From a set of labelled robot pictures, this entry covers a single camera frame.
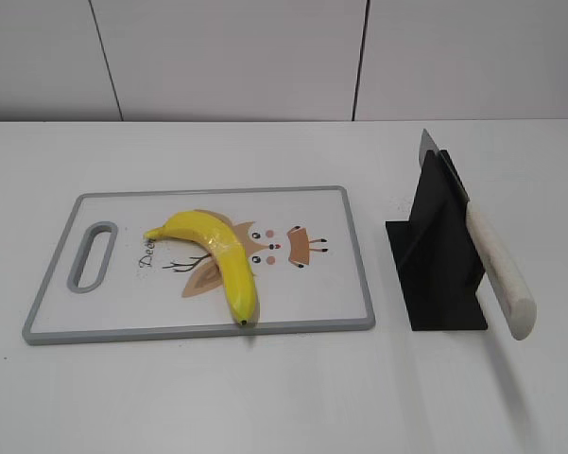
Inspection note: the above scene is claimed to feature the white-handled kitchen knife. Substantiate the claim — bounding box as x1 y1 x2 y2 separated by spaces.
419 129 537 341

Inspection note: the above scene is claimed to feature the yellow plastic banana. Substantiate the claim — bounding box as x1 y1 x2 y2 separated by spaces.
144 210 258 326

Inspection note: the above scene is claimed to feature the white grey-rimmed cutting board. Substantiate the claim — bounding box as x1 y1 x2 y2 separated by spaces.
22 185 375 345

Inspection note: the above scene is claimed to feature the black knife stand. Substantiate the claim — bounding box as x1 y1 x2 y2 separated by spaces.
385 150 488 331

